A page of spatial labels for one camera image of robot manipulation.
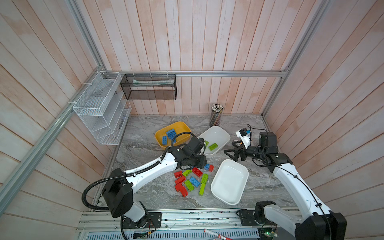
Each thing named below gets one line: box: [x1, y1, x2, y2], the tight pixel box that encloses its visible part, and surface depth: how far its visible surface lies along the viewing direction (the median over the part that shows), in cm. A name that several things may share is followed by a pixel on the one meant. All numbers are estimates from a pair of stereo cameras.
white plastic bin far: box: [198, 126, 231, 158], surface depth 105 cm
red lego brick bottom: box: [175, 178, 188, 197], surface depth 85 cm
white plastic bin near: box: [210, 159, 249, 206], surface depth 88 cm
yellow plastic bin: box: [154, 121, 192, 150], surface depth 109 cm
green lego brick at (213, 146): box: [208, 142, 219, 151], surface depth 103 cm
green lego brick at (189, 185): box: [184, 179, 195, 192], surface depth 86 cm
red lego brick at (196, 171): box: [192, 167, 203, 178], surface depth 90 cm
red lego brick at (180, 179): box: [175, 175, 186, 185], surface depth 87 cm
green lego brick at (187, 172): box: [183, 169, 193, 178], surface depth 89 cm
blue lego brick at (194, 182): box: [189, 176, 200, 188], surface depth 87 cm
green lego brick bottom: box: [199, 183, 206, 196], surface depth 83 cm
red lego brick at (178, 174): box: [174, 170, 183, 178], surface depth 88 cm
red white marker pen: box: [203, 228, 234, 240], surface depth 71 cm
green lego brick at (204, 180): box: [200, 173, 209, 188], surface depth 89 cm
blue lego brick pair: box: [166, 128, 178, 140], surface depth 109 cm
